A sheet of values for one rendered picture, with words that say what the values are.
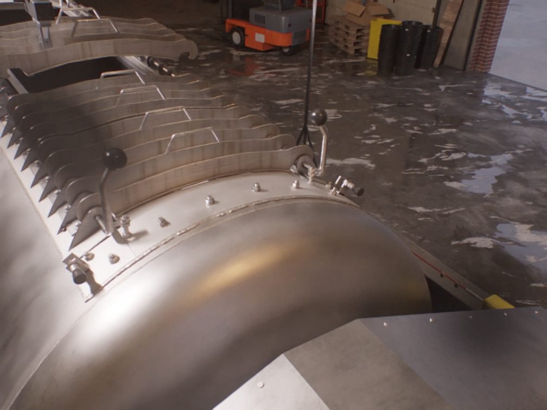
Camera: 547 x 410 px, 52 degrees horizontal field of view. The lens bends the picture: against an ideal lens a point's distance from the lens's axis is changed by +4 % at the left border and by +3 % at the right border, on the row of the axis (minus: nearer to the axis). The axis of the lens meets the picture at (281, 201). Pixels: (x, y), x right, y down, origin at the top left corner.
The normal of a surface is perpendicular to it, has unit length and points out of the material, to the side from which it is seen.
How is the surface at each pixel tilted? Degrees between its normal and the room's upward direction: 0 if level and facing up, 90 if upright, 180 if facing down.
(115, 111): 90
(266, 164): 90
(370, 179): 0
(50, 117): 90
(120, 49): 90
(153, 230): 19
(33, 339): 47
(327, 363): 0
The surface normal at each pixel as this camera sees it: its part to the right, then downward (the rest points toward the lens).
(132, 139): 0.55, 0.44
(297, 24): 0.76, 0.36
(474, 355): 0.34, -0.89
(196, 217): -0.11, -0.80
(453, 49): -0.83, 0.25
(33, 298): -0.56, -0.44
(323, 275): 0.58, 0.02
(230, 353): 0.43, 0.15
